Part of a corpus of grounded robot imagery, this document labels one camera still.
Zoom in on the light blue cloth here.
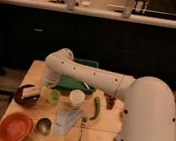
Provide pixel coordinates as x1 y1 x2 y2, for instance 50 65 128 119
54 109 84 136

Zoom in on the green tray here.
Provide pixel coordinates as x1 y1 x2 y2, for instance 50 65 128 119
55 58 99 95

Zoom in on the dark purple bowl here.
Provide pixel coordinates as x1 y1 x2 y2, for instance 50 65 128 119
14 84 41 108

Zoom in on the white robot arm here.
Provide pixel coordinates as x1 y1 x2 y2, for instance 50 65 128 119
41 48 176 141

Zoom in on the metal fork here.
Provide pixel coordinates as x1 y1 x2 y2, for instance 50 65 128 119
78 117 88 141

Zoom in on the red brown small object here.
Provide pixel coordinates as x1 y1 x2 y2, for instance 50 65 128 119
105 94 116 110

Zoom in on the green chili pepper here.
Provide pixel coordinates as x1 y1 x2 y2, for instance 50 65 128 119
89 97 101 120

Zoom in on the orange bowl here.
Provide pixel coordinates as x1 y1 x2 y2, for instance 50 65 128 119
0 112 33 141

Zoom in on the white cup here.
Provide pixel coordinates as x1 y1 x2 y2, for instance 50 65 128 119
69 89 85 110

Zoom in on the green plastic cup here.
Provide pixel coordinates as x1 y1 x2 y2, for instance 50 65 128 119
42 88 60 105

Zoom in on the small metal cup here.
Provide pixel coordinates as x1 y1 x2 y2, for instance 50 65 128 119
35 117 52 136

